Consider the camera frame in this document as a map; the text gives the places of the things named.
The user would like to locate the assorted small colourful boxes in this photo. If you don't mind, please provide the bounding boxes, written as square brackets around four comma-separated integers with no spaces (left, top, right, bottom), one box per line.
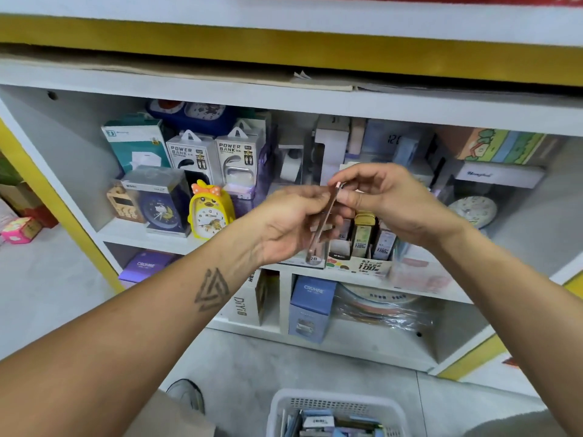
[0,150,58,244]

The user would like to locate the white plastic basket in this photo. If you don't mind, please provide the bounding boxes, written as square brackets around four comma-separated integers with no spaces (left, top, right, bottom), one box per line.
[267,388,411,437]

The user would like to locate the person's left hand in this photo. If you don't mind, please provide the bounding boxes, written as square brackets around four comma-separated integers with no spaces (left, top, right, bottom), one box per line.
[246,185,338,266]

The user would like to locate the white tall box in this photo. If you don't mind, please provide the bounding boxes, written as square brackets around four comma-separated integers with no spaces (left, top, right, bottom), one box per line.
[312,115,352,183]

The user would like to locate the small tan alarm clock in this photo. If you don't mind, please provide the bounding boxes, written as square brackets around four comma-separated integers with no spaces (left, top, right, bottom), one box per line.
[106,183,145,222]

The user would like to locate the grey digital clock box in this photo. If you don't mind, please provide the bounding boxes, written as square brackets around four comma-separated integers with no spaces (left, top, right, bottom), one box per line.
[360,120,424,168]

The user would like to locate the clear pink label box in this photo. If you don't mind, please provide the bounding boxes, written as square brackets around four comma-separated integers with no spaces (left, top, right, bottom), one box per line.
[390,245,452,292]

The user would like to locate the white refill display box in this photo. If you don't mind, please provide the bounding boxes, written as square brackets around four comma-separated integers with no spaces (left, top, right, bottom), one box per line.
[326,209,397,277]

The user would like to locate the clear plastic tray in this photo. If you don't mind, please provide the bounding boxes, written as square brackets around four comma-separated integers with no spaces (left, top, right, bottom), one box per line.
[273,241,329,269]

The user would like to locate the tape dispenser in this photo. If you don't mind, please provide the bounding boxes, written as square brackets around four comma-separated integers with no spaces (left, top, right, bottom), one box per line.
[278,145,306,185]

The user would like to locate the person's right forearm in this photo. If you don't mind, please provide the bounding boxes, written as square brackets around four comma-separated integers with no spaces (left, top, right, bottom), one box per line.
[437,223,583,437]

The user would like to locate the blue small carton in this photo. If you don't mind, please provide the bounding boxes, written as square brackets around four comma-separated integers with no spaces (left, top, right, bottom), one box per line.
[288,276,338,344]

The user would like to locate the large white cardboard box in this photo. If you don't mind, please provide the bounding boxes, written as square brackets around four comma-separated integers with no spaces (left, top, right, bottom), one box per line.
[214,268,268,326]

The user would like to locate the teal white box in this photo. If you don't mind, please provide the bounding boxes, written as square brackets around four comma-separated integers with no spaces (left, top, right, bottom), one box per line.
[102,116,174,175]

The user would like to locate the clear boxed dark clock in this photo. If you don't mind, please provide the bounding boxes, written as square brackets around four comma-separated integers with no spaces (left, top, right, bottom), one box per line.
[121,165,194,235]

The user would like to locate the white round clock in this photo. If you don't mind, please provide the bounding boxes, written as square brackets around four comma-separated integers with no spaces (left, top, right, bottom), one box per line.
[449,195,499,230]

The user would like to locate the yellow alarm clock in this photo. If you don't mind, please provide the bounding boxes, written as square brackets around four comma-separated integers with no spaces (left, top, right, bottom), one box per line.
[188,180,236,240]

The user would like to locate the grey sneaker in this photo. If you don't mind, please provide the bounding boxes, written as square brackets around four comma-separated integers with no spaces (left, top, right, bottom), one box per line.
[166,378,207,415]

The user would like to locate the white hanging accessory box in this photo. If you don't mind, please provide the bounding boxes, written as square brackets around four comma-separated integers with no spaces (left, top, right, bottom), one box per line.
[166,130,224,188]
[217,118,270,189]

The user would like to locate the person's right hand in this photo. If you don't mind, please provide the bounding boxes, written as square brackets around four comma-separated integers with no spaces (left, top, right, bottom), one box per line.
[328,163,466,249]

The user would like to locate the stack of wrapped discs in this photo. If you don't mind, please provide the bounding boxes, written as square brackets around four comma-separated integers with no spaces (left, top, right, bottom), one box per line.
[335,285,437,331]

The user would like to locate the white shelf with yellow trim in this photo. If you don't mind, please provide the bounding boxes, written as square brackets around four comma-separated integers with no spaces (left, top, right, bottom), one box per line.
[0,0,583,379]

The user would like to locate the flat cardboard sheets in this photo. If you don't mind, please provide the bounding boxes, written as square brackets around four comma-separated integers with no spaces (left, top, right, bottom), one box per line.
[291,70,583,95]

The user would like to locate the pile of lead refill packets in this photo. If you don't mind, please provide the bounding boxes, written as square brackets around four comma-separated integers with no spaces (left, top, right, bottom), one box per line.
[284,409,388,437]

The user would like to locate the purple translucent container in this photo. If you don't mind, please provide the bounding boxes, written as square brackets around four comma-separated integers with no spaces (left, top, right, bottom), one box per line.
[228,141,273,215]

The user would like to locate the pastel sticky notes pack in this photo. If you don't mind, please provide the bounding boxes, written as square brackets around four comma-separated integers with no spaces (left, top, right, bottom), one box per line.
[435,127,561,168]

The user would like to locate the purple box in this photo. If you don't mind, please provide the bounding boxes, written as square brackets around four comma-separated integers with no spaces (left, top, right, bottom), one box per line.
[118,250,179,286]

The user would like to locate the white long box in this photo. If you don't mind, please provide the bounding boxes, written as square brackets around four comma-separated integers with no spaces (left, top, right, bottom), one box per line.
[452,161,546,189]

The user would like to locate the person's left forearm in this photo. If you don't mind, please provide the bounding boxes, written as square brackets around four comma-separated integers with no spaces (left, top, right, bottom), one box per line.
[0,236,274,437]

